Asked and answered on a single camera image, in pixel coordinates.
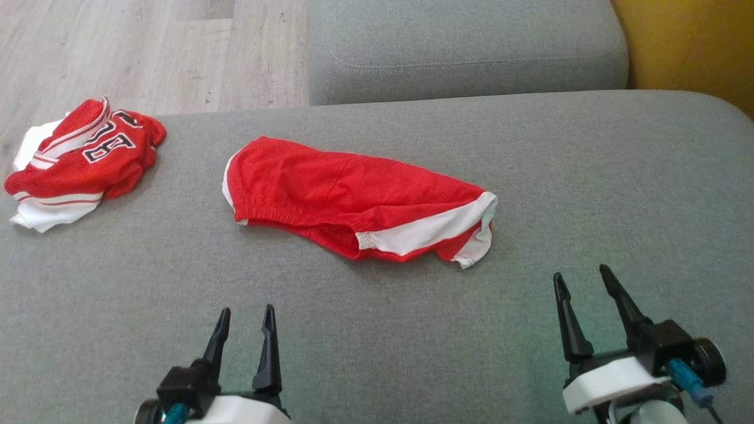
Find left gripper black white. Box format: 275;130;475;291
134;304;292;424

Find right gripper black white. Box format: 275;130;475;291
553;264;727;424

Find red white sports shorts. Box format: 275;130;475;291
221;135;498;270

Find red white numbered jersey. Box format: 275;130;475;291
4;96;167;233

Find grey sofa seat cushion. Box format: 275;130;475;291
0;90;754;424

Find yellow upholstered panel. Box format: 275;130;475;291
610;0;754;121

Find grey sofa back cushion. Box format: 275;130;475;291
307;0;630;107

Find teal right gripper cable plug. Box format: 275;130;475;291
669;358;724;424

